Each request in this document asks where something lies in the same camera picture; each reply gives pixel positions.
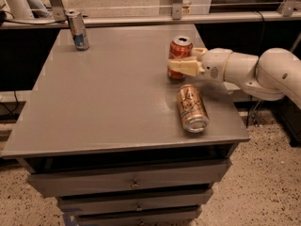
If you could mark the gold soda can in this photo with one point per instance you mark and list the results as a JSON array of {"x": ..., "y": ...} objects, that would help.
[{"x": 192, "y": 110}]

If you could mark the metal guard rail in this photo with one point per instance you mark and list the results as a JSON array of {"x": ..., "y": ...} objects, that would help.
[{"x": 98, "y": 13}]

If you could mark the grey drawer cabinet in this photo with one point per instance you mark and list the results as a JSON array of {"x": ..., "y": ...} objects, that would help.
[{"x": 112, "y": 106}]

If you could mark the grey drawer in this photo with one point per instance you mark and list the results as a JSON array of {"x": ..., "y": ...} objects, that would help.
[
  {"x": 136, "y": 202},
  {"x": 140, "y": 218},
  {"x": 84, "y": 182}
]

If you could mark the bottom grey drawer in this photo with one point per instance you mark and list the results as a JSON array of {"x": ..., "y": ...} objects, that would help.
[{"x": 140, "y": 218}]

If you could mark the top grey drawer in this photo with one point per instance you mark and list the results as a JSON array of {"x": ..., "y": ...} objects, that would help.
[{"x": 84, "y": 182}]

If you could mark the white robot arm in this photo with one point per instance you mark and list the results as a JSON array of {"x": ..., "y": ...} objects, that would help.
[{"x": 269, "y": 77}]

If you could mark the middle grey drawer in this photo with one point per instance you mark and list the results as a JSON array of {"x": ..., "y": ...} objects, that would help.
[{"x": 136, "y": 202}]

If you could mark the person legs in jeans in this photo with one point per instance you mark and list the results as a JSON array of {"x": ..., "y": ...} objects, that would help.
[{"x": 33, "y": 0}]

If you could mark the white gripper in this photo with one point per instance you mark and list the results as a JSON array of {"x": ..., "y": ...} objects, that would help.
[{"x": 213, "y": 63}]

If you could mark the red coke can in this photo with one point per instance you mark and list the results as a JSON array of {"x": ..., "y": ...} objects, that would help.
[{"x": 180, "y": 47}]

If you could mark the silver blue redbull can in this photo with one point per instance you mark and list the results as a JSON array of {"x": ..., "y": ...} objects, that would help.
[{"x": 78, "y": 29}]

